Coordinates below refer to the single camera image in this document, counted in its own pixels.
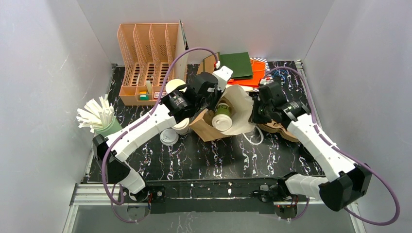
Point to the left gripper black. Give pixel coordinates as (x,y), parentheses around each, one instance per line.
(212,97)

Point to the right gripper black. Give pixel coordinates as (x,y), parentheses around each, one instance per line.
(256,113)

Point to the cardboard two-cup carrier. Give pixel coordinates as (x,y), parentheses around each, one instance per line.
(274,127)

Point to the tan paper bag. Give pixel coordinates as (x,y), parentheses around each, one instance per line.
(240,104)

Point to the stack of paper cups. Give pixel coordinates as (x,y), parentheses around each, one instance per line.
(173,84)

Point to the green paper cup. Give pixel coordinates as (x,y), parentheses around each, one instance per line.
(223,108)

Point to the single paper cup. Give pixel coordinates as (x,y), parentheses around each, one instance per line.
(182,127)

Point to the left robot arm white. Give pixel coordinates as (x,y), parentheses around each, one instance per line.
(182,102)

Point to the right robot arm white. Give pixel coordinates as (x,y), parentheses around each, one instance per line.
(344,181)

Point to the brown kraft paper bag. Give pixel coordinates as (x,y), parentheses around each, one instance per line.
(205,68)

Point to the orange paper bag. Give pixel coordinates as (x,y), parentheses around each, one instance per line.
(259,69)

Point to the dark green paper bag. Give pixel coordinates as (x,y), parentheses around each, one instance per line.
(239,63)

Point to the red white small box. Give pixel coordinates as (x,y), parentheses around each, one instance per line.
(158,95)

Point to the white folder in organizer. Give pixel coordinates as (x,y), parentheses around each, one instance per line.
(180,67)

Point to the loose white lid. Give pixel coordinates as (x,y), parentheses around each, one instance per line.
(169,137)

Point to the black round lid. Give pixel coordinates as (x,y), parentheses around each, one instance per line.
(306,154)

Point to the green yellow small item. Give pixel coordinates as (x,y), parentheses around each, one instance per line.
(144,96)

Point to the pink desk file organizer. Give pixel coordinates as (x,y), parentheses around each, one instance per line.
(148,50)

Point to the green cup holder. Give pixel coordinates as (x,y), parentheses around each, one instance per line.
(113,127)

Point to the white wrapped straws bundle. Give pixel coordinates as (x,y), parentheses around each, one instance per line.
(97,115)

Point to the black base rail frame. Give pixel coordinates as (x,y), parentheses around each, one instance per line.
(205,206)

